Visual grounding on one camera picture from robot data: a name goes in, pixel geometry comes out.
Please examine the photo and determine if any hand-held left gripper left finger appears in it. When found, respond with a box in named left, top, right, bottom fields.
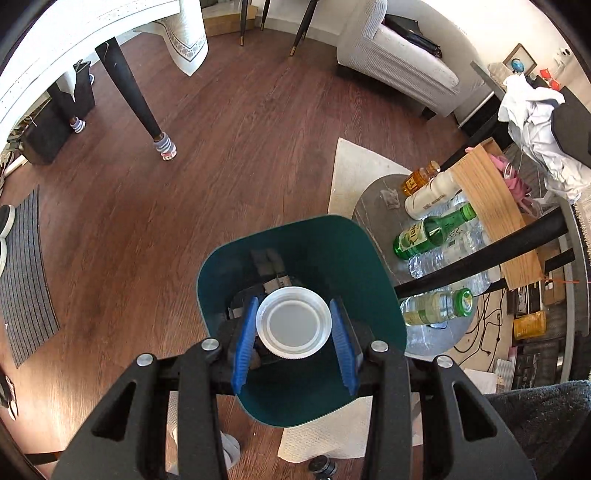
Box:
left=50, top=295, right=260, bottom=480

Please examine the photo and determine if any black storage box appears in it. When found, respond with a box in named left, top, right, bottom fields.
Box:
left=23, top=60, right=96, bottom=165

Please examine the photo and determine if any pale patterned tablecloth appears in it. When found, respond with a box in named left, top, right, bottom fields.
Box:
left=0, top=0, right=208, bottom=146

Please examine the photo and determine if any green glass bottle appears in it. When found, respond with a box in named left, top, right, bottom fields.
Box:
left=393, top=204, right=477, bottom=259

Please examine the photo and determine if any white plastic lid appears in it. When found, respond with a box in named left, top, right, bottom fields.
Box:
left=255, top=286, right=333, bottom=358

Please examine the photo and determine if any grey striped door mat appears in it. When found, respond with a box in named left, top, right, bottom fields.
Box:
left=0, top=185, right=61, bottom=368

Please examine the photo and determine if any black round knob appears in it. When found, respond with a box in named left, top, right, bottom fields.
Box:
left=308, top=455, right=338, bottom=477

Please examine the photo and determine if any black metal table frame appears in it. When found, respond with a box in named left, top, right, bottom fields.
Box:
left=394, top=205, right=575, bottom=298

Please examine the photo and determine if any orange drink bottle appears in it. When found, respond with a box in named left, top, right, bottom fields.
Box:
left=401, top=161, right=441, bottom=197

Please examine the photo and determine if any black handbag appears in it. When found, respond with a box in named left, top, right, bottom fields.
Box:
left=383, top=14, right=443, bottom=58

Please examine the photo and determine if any pink plastic bag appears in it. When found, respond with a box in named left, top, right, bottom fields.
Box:
left=489, top=154, right=532, bottom=213

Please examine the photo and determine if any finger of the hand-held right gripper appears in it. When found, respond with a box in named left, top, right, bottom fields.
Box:
left=551, top=90, right=591, bottom=160

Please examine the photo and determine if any pack of clear water bottles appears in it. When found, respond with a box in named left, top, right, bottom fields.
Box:
left=409, top=194, right=502, bottom=296

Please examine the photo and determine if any wooden board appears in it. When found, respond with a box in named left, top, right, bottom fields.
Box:
left=450, top=141, right=543, bottom=289

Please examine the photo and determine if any round grey side table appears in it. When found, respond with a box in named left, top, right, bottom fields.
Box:
left=351, top=174, right=478, bottom=361

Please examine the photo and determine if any grey dining chair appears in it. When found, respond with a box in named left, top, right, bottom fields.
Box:
left=238, top=0, right=320, bottom=57

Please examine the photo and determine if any black cabinet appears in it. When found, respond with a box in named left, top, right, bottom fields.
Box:
left=457, top=90, right=509, bottom=139

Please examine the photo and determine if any black table leg striped sock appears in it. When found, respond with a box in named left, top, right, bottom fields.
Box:
left=48, top=69, right=88, bottom=134
left=95, top=39, right=178, bottom=161

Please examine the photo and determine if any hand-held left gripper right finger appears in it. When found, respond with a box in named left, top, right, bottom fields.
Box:
left=329, top=298, right=536, bottom=480

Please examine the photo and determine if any white slipper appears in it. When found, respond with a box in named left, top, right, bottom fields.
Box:
left=221, top=431, right=242, bottom=468

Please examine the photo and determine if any brown cardboard box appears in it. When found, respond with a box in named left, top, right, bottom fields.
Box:
left=203, top=0, right=259, bottom=38

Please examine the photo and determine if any dark grey fuzzy cloth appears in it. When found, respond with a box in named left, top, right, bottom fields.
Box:
left=487, top=379, right=591, bottom=480

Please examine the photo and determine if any white milk bottle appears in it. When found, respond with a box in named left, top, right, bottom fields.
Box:
left=404, top=168, right=462, bottom=221

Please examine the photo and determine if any pile of white clothes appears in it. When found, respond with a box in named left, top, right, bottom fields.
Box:
left=498, top=74, right=585, bottom=204

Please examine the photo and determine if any teal trash bin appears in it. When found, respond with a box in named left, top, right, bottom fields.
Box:
left=196, top=215, right=408, bottom=428

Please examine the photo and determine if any picture frame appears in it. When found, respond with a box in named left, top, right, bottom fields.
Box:
left=502, top=43, right=539, bottom=77

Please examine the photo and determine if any yellow bag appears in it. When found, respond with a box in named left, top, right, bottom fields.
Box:
left=513, top=311, right=547, bottom=341

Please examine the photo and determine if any pale drink bottle green cap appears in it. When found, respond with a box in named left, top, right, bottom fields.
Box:
left=399, top=287, right=475, bottom=326

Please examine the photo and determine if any black and white shoe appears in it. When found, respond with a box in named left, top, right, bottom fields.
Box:
left=0, top=204, right=17, bottom=238

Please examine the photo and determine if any grey armchair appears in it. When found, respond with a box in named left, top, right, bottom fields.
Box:
left=336, top=0, right=462, bottom=118

